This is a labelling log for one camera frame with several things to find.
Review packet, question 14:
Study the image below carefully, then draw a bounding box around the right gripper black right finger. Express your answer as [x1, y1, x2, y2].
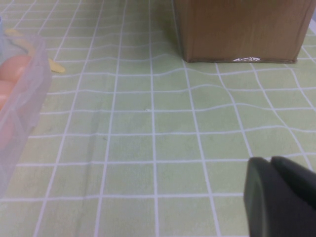
[271, 156, 316, 212]

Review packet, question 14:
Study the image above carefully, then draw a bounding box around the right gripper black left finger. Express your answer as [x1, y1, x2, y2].
[243, 157, 316, 237]

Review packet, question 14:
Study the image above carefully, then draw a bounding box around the brown cardboard box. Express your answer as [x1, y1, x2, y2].
[172, 0, 316, 64]

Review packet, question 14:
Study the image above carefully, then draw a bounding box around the clear plastic egg box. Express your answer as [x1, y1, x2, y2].
[0, 34, 53, 198]

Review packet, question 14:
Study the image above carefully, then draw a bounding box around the brown egg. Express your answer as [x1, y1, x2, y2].
[0, 55, 33, 82]

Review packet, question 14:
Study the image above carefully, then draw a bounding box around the green checked tablecloth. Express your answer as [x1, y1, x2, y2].
[0, 0, 316, 237]

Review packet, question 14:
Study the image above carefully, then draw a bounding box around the yellow plastic knife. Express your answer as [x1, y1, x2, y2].
[4, 28, 66, 74]

